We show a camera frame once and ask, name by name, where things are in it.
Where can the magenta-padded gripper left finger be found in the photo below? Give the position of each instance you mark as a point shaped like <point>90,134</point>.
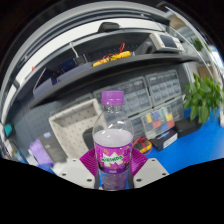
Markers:
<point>76,171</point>

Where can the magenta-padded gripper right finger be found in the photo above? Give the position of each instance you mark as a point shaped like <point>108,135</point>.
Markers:
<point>150,171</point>

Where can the clear purple-capped drink bottle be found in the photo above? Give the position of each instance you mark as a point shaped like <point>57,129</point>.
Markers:
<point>112,146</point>

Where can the yellow red hand tool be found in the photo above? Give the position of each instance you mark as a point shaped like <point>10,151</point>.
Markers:
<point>143,146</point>

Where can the dark grey flat box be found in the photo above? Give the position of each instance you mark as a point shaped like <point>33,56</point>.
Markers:
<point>55,146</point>

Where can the black box white label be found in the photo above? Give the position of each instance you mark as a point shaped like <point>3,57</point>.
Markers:
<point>165,140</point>

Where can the black rectangular speaker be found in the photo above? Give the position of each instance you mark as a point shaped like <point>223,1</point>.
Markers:
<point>88,138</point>

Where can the purple plastic bag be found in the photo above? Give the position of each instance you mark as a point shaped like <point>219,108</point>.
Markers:
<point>40,151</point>

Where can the white pegboard tray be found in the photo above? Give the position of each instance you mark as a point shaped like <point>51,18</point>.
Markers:
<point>71,128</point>

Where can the clear organizer box colourful parts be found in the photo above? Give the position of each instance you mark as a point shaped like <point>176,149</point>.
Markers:
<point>158,121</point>

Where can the black zip case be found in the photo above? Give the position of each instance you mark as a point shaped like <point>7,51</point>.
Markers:
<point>188,126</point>

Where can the wide grey drawer cabinet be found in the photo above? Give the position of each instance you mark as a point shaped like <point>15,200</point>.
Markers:
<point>135,96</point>

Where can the teal device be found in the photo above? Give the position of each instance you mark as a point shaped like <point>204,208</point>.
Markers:
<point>8,130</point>

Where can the narrow grey drawer cabinet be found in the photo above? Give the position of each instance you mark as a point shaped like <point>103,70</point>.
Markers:
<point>165,86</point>

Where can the green potted plant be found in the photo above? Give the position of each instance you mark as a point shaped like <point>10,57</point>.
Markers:
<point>203,98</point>

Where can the dark workbench shelf unit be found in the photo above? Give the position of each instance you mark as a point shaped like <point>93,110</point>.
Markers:
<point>116,66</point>

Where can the white metal rack unit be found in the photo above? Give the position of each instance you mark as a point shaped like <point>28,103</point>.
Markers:
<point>197,43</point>

